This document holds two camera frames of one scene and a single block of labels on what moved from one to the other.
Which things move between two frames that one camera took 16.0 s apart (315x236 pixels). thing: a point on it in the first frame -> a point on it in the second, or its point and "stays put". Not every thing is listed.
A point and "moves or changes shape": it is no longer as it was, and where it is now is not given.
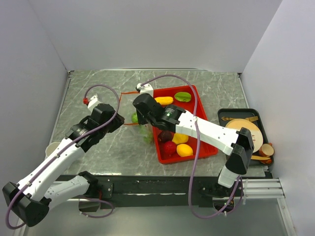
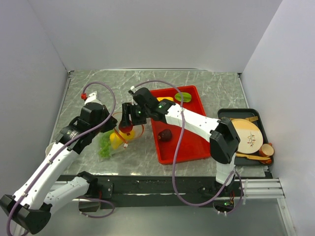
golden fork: (252, 118) stays put
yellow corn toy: (164, 100) stays put
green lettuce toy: (147, 130) -> (105, 148)
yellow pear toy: (178, 138) -> (115, 140)
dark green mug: (50, 148) stays put
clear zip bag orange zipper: (127, 109) moves or changes shape
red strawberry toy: (170, 148) -> (127, 129)
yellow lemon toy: (184, 150) -> (128, 136)
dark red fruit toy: (164, 136) stays put
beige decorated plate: (256, 133) stays put
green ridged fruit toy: (182, 96) stays put
